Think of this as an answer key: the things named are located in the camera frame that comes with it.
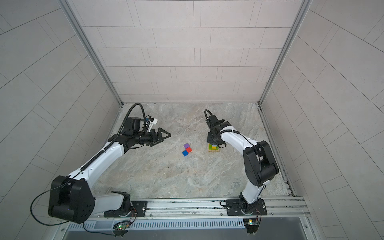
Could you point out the green wood block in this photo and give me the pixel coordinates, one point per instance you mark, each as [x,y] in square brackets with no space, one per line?
[213,148]

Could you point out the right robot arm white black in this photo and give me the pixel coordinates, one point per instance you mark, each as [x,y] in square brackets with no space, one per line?
[259,162]

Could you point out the controller board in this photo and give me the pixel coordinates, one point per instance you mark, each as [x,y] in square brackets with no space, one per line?
[251,225]
[122,226]

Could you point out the right controller board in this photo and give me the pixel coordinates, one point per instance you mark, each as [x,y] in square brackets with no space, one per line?
[251,225]

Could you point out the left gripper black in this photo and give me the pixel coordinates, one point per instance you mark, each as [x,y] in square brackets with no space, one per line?
[153,141]

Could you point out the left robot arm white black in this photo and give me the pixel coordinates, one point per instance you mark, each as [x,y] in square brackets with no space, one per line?
[71,198]

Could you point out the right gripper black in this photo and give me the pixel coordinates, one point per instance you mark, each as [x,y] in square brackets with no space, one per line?
[210,133]

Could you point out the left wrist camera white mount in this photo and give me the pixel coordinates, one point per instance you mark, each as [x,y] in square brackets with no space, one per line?
[150,123]

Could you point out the aluminium mounting rail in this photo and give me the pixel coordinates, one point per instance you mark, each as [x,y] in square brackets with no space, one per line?
[199,208]

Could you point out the blue wood cube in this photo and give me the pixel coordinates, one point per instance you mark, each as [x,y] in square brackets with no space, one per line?
[185,153]

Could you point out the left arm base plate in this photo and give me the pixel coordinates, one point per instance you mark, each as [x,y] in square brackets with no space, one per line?
[137,209]

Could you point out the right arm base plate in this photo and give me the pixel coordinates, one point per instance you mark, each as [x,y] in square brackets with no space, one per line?
[237,207]

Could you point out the left controller board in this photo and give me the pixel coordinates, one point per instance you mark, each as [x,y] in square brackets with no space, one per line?
[122,226]

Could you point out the perforated vent strip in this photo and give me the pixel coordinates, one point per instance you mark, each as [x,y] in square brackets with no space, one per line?
[177,224]

